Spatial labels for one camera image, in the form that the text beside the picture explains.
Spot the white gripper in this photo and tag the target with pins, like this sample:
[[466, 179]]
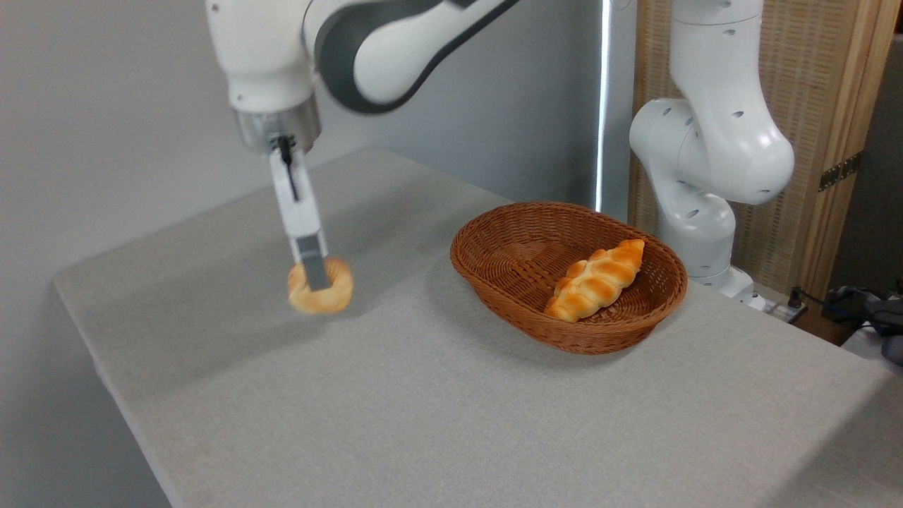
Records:
[[303, 212]]

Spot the round knotted bread roll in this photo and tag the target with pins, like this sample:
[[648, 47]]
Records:
[[338, 296]]

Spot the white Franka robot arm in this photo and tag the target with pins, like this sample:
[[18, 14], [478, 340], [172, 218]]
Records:
[[261, 56]]

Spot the long braided bread loaf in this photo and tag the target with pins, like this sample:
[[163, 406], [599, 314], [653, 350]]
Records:
[[596, 280]]

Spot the grey tablecloth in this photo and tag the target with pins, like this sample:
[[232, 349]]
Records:
[[353, 409]]

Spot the brown wicker basket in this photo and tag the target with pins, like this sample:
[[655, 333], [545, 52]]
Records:
[[621, 331]]

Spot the white power strip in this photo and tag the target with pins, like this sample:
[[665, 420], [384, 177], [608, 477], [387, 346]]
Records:
[[783, 310]]

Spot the metal screen hinge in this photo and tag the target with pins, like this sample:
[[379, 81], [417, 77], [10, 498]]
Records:
[[839, 171]]

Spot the dark grey bundle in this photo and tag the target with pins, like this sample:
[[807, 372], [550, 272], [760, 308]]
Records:
[[882, 317]]

